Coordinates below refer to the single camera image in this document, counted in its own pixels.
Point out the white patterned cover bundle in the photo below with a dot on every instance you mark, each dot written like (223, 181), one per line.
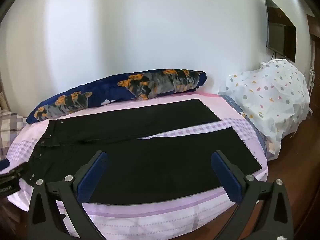
(275, 97)

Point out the black pants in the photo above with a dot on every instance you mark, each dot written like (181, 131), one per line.
(142, 166)

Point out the navy cat print pillow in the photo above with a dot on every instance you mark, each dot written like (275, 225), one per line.
(116, 88)

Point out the wall mounted television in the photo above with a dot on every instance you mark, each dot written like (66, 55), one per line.
(281, 32)

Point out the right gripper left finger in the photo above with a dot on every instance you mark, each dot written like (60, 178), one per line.
(56, 210)

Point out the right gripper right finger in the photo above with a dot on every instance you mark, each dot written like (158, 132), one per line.
(275, 217)

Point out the pink purple bed sheet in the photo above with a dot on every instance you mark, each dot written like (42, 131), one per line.
(170, 219)

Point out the plaid pillow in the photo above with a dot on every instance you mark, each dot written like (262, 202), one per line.
(11, 125)

